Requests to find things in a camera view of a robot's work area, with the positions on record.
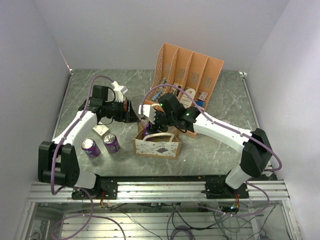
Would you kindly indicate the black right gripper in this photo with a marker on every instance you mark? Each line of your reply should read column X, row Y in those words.
column 153, row 128

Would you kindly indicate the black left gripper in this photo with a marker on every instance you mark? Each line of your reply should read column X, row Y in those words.
column 123, row 116

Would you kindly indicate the purple fanta can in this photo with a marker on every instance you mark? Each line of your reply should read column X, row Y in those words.
column 146, row 130
column 90, row 147

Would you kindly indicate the canvas bag with rope handles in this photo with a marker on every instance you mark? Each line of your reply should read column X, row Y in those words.
column 159, row 145

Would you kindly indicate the purple soda can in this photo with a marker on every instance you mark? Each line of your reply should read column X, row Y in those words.
column 111, row 143

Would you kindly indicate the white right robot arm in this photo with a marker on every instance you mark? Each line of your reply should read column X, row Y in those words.
column 254, row 146

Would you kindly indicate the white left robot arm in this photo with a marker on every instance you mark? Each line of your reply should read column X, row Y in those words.
column 57, row 159

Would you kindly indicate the red Coca-Cola can left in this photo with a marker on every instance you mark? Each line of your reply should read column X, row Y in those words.
column 126, row 106

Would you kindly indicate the blue glue bottle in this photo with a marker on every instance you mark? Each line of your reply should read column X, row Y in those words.
column 156, row 95

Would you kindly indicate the small white red box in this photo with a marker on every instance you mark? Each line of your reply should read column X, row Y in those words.
column 101, row 130

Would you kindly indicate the blue small box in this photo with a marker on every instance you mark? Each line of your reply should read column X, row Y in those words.
column 200, row 103

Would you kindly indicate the pink small box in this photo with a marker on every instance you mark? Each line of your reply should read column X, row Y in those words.
column 203, row 96

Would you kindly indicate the peach plastic desk organizer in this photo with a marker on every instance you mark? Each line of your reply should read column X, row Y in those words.
column 188, row 70

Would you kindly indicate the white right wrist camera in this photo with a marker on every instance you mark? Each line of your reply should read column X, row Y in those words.
column 147, row 111

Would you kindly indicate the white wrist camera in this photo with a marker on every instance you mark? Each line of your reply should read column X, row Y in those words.
column 147, row 111
column 119, row 91

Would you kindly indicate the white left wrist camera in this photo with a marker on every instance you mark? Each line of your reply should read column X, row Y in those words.
column 119, row 91

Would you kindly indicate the aluminium mounting rail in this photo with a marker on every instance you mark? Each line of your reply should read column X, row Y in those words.
column 140, row 192

